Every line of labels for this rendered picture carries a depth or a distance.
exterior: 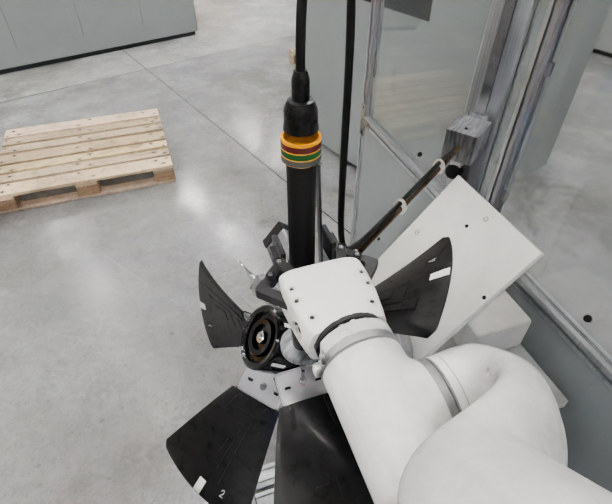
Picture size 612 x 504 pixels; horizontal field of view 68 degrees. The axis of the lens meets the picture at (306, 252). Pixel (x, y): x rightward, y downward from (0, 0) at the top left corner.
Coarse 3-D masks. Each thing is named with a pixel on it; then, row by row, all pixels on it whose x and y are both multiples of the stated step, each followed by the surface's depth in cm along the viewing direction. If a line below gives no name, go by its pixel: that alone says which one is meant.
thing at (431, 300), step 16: (448, 240) 73; (432, 256) 72; (448, 256) 69; (400, 272) 76; (416, 272) 71; (432, 272) 68; (384, 288) 74; (400, 288) 70; (416, 288) 67; (432, 288) 65; (448, 288) 63; (384, 304) 68; (400, 304) 66; (416, 304) 64; (432, 304) 62; (400, 320) 63; (416, 320) 61; (432, 320) 60; (416, 336) 60
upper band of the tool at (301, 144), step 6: (282, 132) 48; (318, 132) 48; (282, 138) 47; (288, 138) 49; (294, 138) 50; (300, 138) 50; (306, 138) 50; (312, 138) 50; (318, 138) 47; (288, 144) 46; (294, 144) 46; (300, 144) 46; (306, 144) 46; (312, 144) 46; (318, 150) 47; (318, 156) 48; (300, 162) 47; (300, 168) 48
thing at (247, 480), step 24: (216, 408) 89; (240, 408) 87; (264, 408) 87; (192, 432) 91; (216, 432) 89; (240, 432) 88; (264, 432) 87; (192, 456) 91; (216, 456) 89; (240, 456) 88; (264, 456) 87; (192, 480) 91; (216, 480) 89; (240, 480) 88
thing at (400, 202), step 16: (304, 0) 39; (352, 0) 45; (304, 16) 40; (352, 16) 46; (304, 32) 40; (352, 32) 47; (304, 48) 41; (352, 48) 48; (304, 64) 42; (352, 64) 49
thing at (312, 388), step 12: (288, 372) 80; (300, 372) 81; (312, 372) 81; (276, 384) 79; (288, 384) 79; (300, 384) 79; (312, 384) 79; (324, 384) 79; (288, 396) 78; (300, 396) 78; (312, 396) 78
